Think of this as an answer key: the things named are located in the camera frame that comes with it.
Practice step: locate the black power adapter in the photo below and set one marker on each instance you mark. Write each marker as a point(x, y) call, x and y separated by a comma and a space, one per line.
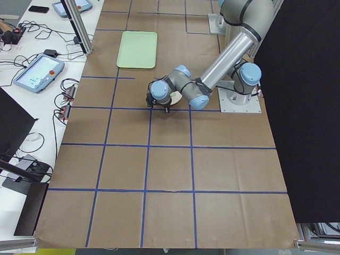
point(51, 53)

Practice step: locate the light green plastic tray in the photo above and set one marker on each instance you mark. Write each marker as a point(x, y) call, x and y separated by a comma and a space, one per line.
point(137, 50)

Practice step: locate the near blue teach pendant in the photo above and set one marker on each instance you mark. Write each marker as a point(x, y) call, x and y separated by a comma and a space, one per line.
point(40, 73)

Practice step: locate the aluminium frame post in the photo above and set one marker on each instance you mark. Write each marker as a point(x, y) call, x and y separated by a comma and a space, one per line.
point(76, 22)

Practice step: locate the black monitor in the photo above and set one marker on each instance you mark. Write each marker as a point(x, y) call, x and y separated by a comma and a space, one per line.
point(16, 124)

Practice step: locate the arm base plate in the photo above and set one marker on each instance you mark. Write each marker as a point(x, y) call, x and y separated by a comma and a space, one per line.
point(233, 102)
point(217, 24)

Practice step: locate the black smartphone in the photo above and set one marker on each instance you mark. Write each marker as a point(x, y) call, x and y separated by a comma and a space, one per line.
point(38, 9)

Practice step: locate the beige round plate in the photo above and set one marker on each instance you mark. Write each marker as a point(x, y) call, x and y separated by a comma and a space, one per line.
point(175, 97)

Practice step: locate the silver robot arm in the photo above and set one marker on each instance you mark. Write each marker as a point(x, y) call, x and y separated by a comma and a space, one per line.
point(254, 18)

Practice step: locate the black usb hub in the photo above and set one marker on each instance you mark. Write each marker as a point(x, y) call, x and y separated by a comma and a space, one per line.
point(69, 93)
point(65, 112)

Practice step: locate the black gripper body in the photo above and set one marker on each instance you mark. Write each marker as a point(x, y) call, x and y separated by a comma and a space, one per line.
point(165, 106)

